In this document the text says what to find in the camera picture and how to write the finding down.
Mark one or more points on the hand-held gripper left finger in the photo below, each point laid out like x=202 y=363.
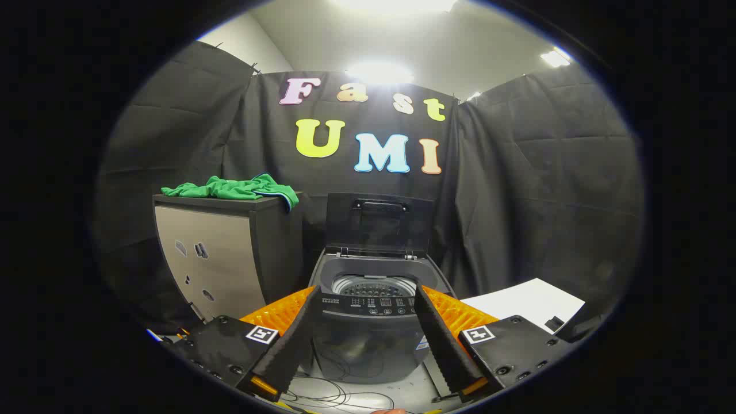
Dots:
x=290 y=345

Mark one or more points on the grey cabinet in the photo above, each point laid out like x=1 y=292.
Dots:
x=213 y=259

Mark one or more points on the ceiling light panel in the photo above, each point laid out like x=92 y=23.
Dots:
x=379 y=72
x=555 y=58
x=397 y=4

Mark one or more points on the green polo shirt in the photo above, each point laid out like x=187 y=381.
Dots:
x=230 y=188

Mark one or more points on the small black block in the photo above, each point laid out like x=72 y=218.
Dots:
x=555 y=324

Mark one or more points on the grey washing machine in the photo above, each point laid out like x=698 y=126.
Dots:
x=368 y=345

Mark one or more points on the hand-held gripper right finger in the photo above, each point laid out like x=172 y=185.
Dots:
x=445 y=345

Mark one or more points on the dark washing machine lid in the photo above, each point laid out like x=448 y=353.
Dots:
x=379 y=230

